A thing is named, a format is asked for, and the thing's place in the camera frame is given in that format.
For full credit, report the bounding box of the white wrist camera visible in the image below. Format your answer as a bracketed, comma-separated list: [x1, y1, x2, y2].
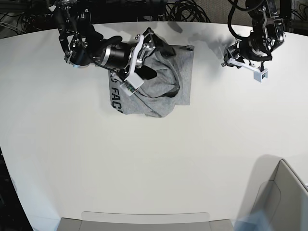
[120, 35, 156, 96]
[228, 57, 268, 83]

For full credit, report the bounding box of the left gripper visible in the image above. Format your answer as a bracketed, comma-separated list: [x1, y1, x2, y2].
[221, 39, 272, 69]

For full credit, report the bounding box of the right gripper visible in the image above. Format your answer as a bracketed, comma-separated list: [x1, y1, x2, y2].
[103, 27, 160, 80]

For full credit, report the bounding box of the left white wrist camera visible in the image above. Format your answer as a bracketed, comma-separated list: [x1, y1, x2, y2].
[228, 57, 268, 83]

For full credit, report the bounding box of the grey tray front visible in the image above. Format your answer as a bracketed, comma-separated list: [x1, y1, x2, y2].
[57, 211, 234, 231]

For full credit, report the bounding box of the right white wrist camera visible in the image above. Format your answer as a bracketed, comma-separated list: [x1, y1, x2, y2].
[120, 35, 156, 96]

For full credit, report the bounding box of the grey T-shirt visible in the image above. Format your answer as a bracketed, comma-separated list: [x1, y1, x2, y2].
[109, 38, 194, 118]

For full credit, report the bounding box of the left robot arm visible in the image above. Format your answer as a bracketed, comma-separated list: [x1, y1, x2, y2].
[221, 0, 284, 72]

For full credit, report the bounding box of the black cable bundle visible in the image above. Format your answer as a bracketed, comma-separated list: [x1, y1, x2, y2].
[158, 0, 212, 23]

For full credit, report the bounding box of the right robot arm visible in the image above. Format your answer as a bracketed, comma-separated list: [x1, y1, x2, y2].
[53, 0, 164, 84]

